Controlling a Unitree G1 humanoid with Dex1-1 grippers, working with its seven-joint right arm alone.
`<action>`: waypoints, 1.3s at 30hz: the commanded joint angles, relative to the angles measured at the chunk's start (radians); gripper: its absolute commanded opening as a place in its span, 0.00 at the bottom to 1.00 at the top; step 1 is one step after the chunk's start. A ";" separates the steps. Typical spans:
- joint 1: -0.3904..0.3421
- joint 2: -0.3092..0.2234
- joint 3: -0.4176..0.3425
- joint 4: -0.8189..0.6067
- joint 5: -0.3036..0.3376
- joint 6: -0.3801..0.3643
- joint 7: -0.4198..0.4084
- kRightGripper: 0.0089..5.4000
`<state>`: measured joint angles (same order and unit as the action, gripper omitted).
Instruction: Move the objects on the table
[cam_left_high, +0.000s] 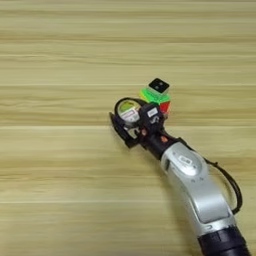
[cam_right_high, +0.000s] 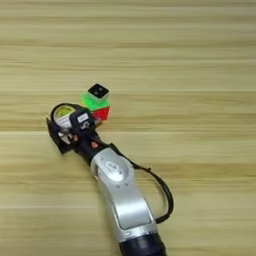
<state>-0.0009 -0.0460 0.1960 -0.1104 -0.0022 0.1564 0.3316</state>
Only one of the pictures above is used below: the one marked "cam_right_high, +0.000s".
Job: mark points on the black tape roll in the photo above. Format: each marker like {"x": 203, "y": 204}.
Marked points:
{"x": 61, "y": 113}

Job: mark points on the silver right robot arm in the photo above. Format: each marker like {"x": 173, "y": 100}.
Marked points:
{"x": 130, "y": 200}

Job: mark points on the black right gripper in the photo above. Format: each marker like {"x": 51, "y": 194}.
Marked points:
{"x": 86, "y": 143}

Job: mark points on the small black and white cube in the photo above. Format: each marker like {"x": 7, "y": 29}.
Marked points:
{"x": 98, "y": 92}

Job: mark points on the multicoloured puzzle cube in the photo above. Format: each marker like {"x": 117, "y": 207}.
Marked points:
{"x": 100, "y": 108}

